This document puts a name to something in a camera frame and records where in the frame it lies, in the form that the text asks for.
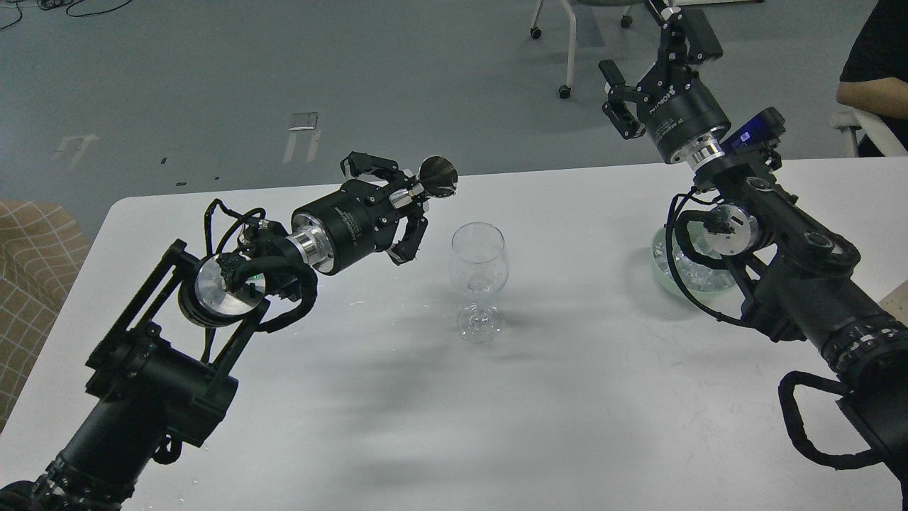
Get steel double jigger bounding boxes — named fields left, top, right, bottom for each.
left=389, top=155, right=458, bottom=209

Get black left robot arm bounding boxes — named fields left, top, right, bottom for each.
left=2, top=152, right=458, bottom=510

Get seated person in black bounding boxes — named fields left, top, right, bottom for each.
left=836, top=1, right=907, bottom=148

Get black floor cables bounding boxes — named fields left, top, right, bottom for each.
left=0, top=0, right=133, bottom=31

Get silver floor plate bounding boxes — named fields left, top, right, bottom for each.
left=288, top=112, right=319, bottom=132

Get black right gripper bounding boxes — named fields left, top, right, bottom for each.
left=599, top=1, right=731, bottom=164

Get grey white office chair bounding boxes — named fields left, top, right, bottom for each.
left=557, top=1, right=679, bottom=99

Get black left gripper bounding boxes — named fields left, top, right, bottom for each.
left=291, top=152, right=428, bottom=275

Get green bowl of ice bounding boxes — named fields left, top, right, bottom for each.
left=650, top=222, right=736, bottom=302

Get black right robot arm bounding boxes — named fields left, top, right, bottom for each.
left=599, top=1, right=907, bottom=488

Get clear wine glass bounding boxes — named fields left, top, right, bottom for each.
left=450, top=222, right=510, bottom=345

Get beige checkered seat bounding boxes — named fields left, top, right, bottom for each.
left=1, top=199, right=90, bottom=426

